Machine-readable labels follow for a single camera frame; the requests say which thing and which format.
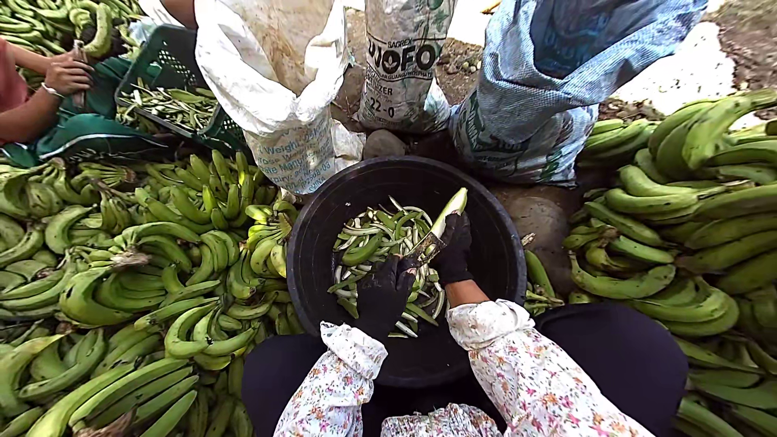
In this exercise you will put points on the person's left thumb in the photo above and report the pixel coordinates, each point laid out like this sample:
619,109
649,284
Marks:
406,282

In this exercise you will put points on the large brown stone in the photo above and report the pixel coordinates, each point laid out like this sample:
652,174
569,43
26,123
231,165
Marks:
540,227

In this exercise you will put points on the small metal knife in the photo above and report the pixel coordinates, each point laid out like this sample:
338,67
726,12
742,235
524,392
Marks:
427,248

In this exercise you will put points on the pile of plantain peels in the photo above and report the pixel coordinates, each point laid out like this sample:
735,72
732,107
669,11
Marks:
362,249

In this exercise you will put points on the dark green plastic crate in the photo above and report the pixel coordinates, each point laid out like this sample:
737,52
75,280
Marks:
164,57

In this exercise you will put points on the large round black tub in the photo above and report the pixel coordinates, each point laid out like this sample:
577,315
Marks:
495,303

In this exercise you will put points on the round grey stone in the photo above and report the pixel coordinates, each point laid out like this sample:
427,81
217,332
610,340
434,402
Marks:
385,145

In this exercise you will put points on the person's right fingers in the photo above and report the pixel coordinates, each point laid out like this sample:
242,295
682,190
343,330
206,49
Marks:
458,227

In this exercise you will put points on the partly peeled plantain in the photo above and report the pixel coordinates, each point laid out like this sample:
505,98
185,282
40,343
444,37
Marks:
450,211

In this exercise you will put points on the pile of green plantains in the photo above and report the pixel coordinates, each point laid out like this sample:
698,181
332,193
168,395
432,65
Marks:
686,243
145,267
33,27

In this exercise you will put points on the person's right hand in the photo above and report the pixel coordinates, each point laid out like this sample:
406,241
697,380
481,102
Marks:
454,258

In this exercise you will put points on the person's left fingers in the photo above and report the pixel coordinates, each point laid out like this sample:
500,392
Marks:
386,267

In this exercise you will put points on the person's left forearm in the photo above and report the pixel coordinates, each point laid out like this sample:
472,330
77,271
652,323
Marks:
337,382

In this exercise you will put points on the person's right forearm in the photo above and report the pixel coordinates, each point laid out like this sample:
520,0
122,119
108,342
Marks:
528,370

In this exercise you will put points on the heap of peel strips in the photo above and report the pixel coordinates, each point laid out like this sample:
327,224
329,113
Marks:
173,108

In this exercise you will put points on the single curved plantain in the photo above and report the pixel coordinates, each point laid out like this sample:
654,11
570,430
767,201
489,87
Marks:
102,33

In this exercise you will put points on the person's left hand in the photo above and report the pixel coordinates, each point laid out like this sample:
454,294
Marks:
379,301

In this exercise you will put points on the white woven sack, black print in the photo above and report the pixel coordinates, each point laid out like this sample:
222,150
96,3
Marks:
397,79

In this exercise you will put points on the white woven sack, blue print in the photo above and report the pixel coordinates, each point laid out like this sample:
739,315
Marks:
285,121

